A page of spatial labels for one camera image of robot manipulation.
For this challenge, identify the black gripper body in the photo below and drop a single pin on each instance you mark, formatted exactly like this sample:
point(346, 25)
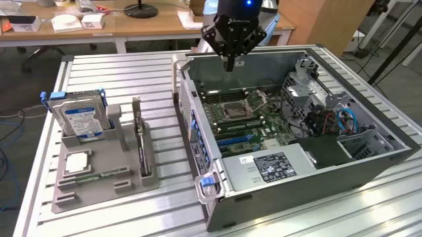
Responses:
point(237, 14)

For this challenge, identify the NVIDIA graphics card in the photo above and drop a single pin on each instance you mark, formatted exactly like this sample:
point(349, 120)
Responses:
point(142, 148)

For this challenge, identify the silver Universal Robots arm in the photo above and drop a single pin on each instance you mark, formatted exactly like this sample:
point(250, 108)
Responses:
point(207, 14)

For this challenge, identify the white and red booklet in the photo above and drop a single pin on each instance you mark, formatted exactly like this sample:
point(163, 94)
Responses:
point(187, 22)

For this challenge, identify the brown cardboard box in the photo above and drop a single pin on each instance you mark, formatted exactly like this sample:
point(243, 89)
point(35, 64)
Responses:
point(194, 2)

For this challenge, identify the wooden office desk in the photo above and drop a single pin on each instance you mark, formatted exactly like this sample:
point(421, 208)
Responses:
point(46, 34)
point(158, 24)

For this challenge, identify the wooden cabinet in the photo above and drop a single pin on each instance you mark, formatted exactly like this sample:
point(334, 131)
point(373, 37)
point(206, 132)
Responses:
point(330, 24)

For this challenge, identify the black RAM slot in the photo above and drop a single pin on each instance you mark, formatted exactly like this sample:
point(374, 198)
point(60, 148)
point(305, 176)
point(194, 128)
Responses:
point(230, 90)
point(234, 99)
point(231, 93)
point(233, 96)

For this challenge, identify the black round lamp base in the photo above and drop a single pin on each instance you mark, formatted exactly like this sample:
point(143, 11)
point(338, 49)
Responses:
point(141, 12)

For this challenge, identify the thin metal locking lever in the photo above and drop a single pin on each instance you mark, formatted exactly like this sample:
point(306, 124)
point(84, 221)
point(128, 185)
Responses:
point(219, 96)

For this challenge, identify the tall metal disk bay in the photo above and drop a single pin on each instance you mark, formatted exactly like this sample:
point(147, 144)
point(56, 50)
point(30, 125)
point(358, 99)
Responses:
point(297, 91)

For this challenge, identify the metal socket cover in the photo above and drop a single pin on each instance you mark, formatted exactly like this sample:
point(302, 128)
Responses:
point(255, 100)

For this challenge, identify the white box with red button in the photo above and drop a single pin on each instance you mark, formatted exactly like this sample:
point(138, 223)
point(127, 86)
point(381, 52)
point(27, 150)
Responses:
point(354, 42)

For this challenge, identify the CPU socket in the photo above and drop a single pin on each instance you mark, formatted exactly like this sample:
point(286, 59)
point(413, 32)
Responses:
point(235, 111)

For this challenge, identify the black foot pedal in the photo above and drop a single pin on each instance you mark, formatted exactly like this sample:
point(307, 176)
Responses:
point(362, 53)

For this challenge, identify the small red item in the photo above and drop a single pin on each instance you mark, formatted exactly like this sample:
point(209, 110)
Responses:
point(103, 10)

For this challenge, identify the green motherboard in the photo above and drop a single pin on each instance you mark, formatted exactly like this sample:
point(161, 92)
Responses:
point(274, 123)

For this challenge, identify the small white labelled box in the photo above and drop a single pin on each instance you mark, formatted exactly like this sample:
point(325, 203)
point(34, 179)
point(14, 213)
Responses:
point(94, 23)

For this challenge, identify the clear plastic packet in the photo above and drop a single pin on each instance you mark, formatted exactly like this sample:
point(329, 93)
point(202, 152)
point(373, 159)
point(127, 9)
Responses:
point(86, 5)

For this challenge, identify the black slanted stand pole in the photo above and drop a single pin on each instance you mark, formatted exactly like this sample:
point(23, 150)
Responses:
point(392, 53)

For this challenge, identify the blue expansion slot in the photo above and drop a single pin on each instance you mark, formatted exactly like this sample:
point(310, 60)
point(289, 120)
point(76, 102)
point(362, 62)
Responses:
point(234, 140)

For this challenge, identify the silver chipset heatsink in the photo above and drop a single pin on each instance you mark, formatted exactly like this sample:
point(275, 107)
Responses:
point(271, 144)

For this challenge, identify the grey cup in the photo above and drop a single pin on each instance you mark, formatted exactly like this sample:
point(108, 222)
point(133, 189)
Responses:
point(44, 3)

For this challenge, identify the hard drive with blue caddy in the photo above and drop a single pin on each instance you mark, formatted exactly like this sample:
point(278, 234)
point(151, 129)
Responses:
point(58, 95)

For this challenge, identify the black office chair base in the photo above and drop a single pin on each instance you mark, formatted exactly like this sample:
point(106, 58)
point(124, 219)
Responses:
point(39, 53)

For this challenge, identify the silver hard disk blue label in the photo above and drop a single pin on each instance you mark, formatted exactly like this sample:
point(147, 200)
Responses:
point(79, 121)

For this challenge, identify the low metal disk bay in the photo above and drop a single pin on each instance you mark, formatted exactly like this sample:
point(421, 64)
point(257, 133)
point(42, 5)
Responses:
point(376, 140)

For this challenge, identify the grey power supply unit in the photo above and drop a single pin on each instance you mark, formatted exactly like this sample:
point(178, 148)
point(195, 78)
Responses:
point(241, 175)

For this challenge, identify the white box with black top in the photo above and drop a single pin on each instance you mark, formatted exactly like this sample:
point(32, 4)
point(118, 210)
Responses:
point(24, 27)

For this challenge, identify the grey plastic parts rack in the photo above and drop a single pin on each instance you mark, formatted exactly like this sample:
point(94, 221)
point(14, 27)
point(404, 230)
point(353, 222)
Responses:
point(108, 158)

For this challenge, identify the blue case latch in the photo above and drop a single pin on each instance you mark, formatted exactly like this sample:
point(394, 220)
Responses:
point(207, 182)

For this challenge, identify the stack of papers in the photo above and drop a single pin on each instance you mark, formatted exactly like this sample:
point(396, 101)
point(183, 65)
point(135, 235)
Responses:
point(10, 10)

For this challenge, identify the orange box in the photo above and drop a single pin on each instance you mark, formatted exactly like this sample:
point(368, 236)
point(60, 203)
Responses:
point(4, 27)

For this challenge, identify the silver CPU chip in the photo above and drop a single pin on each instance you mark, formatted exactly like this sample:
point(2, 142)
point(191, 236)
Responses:
point(76, 163)

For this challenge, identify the open black PC case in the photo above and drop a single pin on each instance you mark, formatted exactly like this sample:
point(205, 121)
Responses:
point(297, 197)

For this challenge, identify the green RAM stick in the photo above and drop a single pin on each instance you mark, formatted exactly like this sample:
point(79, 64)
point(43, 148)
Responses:
point(95, 177)

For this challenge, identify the white desk frame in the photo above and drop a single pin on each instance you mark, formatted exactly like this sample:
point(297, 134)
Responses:
point(413, 53)

